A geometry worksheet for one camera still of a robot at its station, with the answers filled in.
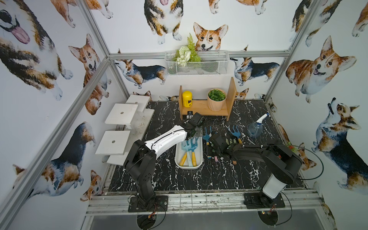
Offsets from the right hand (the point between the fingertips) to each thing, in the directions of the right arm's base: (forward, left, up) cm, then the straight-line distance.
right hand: (209, 145), depth 93 cm
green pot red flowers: (-7, -42, +12) cm, 45 cm away
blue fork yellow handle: (-1, +10, 0) cm, 10 cm away
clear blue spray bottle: (+14, -34, -4) cm, 37 cm away
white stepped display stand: (-5, +53, +14) cm, 55 cm away
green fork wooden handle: (+4, -14, -3) cm, 15 cm away
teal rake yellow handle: (-8, +16, 0) cm, 18 cm away
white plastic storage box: (-3, +7, -1) cm, 8 cm away
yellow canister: (+29, +14, +14) cm, 35 cm away
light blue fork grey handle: (-2, +14, 0) cm, 14 cm away
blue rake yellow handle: (+10, -20, -3) cm, 22 cm away
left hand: (+7, +11, +11) cm, 17 cm away
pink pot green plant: (+27, -6, +16) cm, 31 cm away
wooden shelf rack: (+30, +4, +5) cm, 30 cm away
